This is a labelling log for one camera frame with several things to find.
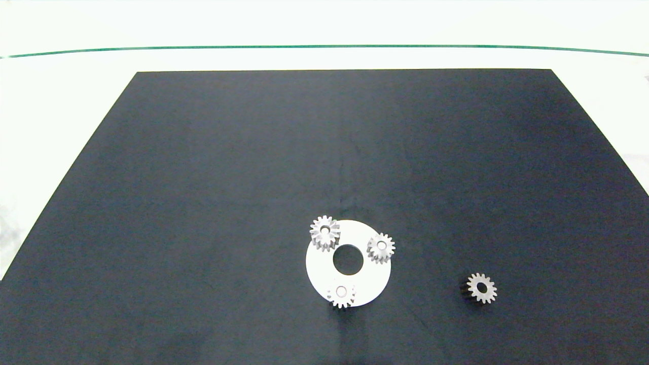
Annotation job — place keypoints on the small steel gear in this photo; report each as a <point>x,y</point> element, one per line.
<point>473,284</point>
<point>334,297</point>
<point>388,249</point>

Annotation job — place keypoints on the larger steel gear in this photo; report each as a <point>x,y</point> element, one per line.
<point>317,233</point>

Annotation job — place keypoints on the round white plate with pins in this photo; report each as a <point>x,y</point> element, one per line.
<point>372,280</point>

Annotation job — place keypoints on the dark rectangular mat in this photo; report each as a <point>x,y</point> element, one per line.
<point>203,203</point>

